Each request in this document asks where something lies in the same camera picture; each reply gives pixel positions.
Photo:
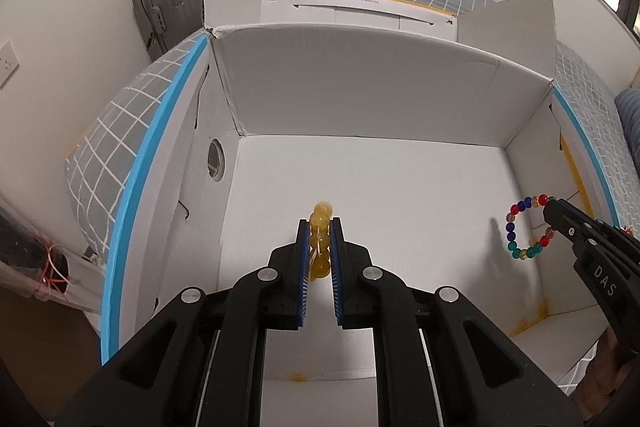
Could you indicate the blue striped pillow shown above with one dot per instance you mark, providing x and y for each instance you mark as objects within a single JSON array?
[{"x": 627, "y": 103}]

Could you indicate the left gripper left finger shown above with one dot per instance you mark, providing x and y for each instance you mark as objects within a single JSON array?
[{"x": 200, "y": 360}]

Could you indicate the right hand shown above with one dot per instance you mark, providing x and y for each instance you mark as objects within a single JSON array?
[{"x": 604, "y": 375}]

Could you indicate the white wall socket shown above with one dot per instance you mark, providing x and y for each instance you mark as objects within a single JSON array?
[{"x": 8, "y": 62}]

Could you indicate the blue camel cardboard box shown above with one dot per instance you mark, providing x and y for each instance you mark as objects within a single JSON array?
[{"x": 341, "y": 213}]

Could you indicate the grey checked bed sheet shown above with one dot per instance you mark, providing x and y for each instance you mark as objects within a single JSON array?
[{"x": 421, "y": 135}]

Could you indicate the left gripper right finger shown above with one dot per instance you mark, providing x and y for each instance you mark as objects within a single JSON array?
[{"x": 439, "y": 361}]

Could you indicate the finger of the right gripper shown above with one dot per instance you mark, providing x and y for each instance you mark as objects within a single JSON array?
[{"x": 572, "y": 223}]

